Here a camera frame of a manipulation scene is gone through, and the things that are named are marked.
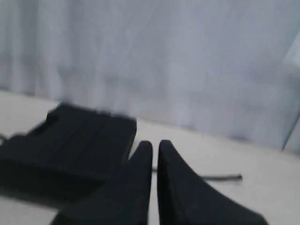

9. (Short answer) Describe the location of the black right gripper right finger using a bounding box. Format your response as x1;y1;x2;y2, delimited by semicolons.
157;140;268;225

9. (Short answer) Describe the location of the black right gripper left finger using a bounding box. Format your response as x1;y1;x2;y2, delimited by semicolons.
52;141;153;225

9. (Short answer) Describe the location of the black cable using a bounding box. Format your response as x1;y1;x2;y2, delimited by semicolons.
151;167;243;182

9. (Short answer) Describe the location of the black plastic case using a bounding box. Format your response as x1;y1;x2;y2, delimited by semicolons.
0;104;137;207

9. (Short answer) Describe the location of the white backdrop curtain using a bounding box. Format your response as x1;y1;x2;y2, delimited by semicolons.
0;0;300;151

